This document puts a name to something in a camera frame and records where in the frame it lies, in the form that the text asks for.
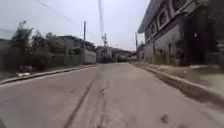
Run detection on distant buildings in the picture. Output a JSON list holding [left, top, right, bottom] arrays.
[[95, 45, 138, 63]]

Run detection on utility pole with crossarms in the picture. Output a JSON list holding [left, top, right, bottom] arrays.
[[101, 32, 109, 63]]

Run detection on thin utility pole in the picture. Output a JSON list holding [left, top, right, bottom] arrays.
[[134, 31, 139, 61]]

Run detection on grey concrete road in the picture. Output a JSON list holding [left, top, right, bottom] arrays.
[[0, 62, 224, 128]]

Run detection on low building with dark roof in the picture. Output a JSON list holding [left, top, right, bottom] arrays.
[[56, 35, 97, 65]]

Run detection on large grey building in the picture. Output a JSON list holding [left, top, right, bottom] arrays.
[[137, 0, 224, 67]]

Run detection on concrete kerb with gutter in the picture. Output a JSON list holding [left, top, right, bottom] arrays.
[[133, 63, 224, 107]]

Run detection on group of trees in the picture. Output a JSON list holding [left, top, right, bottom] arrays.
[[9, 20, 68, 69]]

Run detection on paved sidewalk strip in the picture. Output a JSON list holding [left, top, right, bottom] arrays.
[[136, 61, 224, 98]]

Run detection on dirt verge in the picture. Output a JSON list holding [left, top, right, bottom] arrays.
[[0, 64, 84, 81]]

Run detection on overhead wires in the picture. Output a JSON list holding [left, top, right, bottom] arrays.
[[34, 0, 108, 38]]

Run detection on grey wall with fence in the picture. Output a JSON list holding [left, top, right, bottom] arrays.
[[0, 47, 97, 72]]

